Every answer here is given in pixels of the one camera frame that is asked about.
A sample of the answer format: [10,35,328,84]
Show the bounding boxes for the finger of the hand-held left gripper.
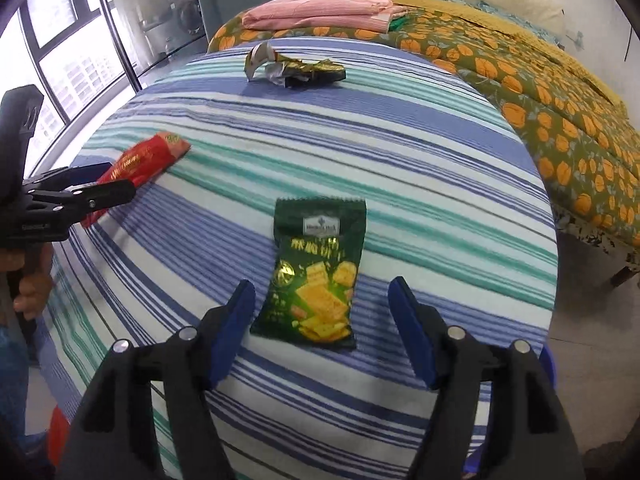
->
[60,180,137,227]
[27,161,114,194]

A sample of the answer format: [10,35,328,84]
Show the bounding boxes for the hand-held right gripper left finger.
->
[57,279,257,480]

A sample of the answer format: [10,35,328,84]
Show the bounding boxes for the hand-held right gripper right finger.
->
[387,276,586,480]

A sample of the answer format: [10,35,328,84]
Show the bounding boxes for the red snack packet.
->
[80,131,192,228]

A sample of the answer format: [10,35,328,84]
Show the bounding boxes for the green snack packet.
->
[250,196,368,351]

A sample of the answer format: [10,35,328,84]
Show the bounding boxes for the person's left hand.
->
[0,247,55,316]

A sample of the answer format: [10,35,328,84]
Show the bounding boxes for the striped cloth covered table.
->
[37,37,561,480]

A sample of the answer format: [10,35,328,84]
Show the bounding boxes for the person's blue jeans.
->
[0,320,51,466]

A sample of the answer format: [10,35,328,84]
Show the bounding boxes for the grey washing machine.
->
[167,0,207,37]

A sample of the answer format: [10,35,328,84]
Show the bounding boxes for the floral bed sheet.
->
[555,210,640,261]

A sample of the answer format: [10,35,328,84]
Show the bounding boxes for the red object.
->
[47,405,73,466]

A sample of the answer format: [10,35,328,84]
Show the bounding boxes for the crumpled gold green wrapper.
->
[244,42,347,90]

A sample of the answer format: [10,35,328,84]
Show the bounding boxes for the bed with orange-dotted green cover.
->
[207,0,640,246]

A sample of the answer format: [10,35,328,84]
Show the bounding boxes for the pink folded cloth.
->
[241,0,408,35]

